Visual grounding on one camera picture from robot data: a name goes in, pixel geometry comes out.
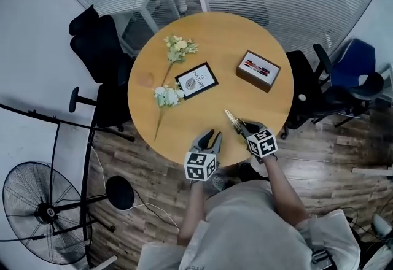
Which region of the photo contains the yellow artificial flower sprig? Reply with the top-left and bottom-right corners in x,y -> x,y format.
160,34 -> 200,88

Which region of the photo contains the blue chair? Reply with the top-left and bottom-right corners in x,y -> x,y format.
330,37 -> 386,101

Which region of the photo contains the brown wooden box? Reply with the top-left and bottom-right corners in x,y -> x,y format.
235,50 -> 282,94

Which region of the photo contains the person's grey shoe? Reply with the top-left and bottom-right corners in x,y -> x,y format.
211,170 -> 228,193

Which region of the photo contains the whiteboard on black stand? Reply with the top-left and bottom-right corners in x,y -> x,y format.
0,102 -> 136,268

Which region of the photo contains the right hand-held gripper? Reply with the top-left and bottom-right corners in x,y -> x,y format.
235,120 -> 279,165

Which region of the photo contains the white artificial flower sprig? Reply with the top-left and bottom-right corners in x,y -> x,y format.
152,83 -> 185,142

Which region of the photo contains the black office chair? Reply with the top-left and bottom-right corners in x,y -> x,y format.
281,43 -> 372,141
68,4 -> 136,142

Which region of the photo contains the person's left forearm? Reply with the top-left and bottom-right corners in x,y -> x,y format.
177,181 -> 207,247

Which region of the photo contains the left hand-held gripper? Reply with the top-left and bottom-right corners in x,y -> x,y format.
183,129 -> 224,183

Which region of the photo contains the black shoulder strap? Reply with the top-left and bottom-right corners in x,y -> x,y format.
309,249 -> 334,270

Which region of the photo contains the large black floor fan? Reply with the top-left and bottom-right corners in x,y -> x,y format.
2,161 -> 136,266

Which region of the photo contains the person's right forearm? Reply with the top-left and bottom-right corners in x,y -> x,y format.
262,156 -> 309,230

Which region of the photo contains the white low cabinet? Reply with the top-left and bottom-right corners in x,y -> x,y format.
87,253 -> 119,270

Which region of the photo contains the person's grey shirt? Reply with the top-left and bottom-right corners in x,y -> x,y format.
136,179 -> 362,270

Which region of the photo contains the black picture frame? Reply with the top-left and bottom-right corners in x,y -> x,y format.
174,61 -> 220,102

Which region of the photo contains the red and black marker pen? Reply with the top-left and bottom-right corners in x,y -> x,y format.
244,60 -> 268,72
244,64 -> 271,76

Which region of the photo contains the white floor cable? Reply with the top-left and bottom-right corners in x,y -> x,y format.
91,146 -> 181,230

